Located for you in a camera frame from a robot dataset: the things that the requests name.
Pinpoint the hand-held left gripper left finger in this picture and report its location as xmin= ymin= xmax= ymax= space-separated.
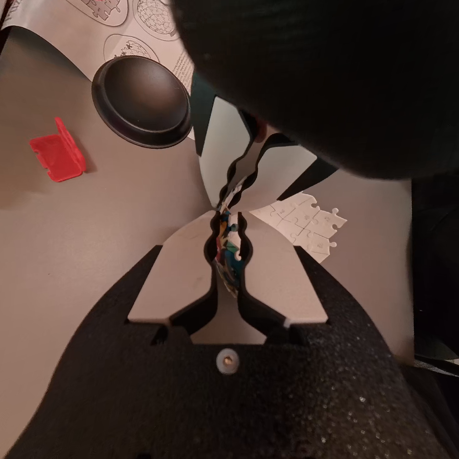
xmin=127 ymin=210 xmax=221 ymax=336

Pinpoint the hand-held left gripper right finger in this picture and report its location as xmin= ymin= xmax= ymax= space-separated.
xmin=237 ymin=212 xmax=328 ymax=338

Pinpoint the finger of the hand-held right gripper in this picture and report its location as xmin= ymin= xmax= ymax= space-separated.
xmin=198 ymin=95 xmax=259 ymax=209
xmin=226 ymin=133 xmax=318 ymax=213

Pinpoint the partly built white puzzle ball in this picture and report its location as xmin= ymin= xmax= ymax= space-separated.
xmin=216 ymin=192 xmax=348 ymax=299

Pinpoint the black round puzzle stand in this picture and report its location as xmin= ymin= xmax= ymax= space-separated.
xmin=91 ymin=55 xmax=193 ymax=149

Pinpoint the folded puzzle instruction leaflet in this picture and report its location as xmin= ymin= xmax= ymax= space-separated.
xmin=0 ymin=0 xmax=197 ymax=141

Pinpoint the red plastic case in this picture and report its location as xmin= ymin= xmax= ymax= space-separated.
xmin=29 ymin=117 xmax=87 ymax=182

